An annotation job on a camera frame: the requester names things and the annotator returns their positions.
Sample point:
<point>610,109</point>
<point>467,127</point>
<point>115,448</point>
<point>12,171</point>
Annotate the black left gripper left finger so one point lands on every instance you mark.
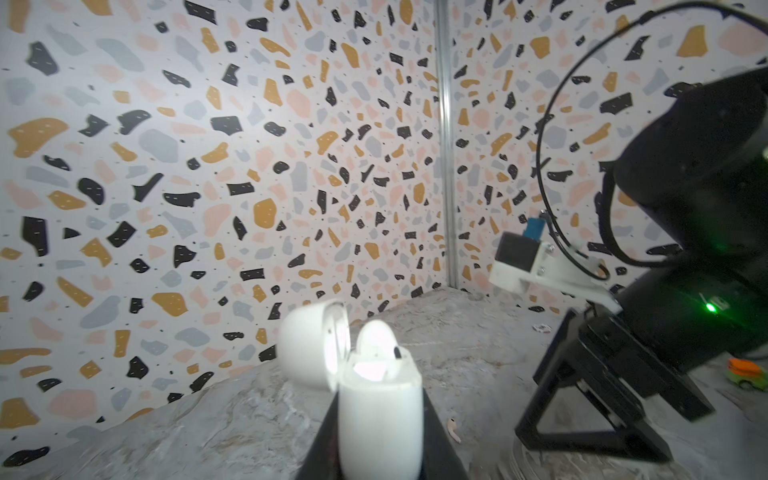
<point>322,461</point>

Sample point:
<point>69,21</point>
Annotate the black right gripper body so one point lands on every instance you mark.
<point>604,359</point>

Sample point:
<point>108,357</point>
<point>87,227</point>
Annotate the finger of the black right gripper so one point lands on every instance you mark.
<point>628,439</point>

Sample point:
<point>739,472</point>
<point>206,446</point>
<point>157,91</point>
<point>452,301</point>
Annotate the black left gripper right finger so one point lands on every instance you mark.
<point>440,460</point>

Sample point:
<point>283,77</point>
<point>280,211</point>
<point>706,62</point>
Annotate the white earbud charging case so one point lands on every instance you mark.
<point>380,403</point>

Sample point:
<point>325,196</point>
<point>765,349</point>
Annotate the white earbud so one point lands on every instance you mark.
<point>377,341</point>

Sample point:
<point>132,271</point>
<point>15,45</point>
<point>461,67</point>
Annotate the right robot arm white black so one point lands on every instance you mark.
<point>700,172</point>

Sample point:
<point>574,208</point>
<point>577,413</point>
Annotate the pink earbud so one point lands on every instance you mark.
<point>451,427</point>

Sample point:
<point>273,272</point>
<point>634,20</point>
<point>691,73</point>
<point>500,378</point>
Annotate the small round silver object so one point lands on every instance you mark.
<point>542,328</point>

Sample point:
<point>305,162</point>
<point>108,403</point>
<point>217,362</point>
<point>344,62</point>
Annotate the orange green toy truck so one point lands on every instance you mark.
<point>746,375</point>

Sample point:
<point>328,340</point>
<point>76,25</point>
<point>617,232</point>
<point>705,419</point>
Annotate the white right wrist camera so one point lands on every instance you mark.
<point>539,257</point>

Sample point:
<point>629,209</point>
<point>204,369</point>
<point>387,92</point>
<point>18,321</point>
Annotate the aluminium corner post right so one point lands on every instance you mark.
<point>443,44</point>

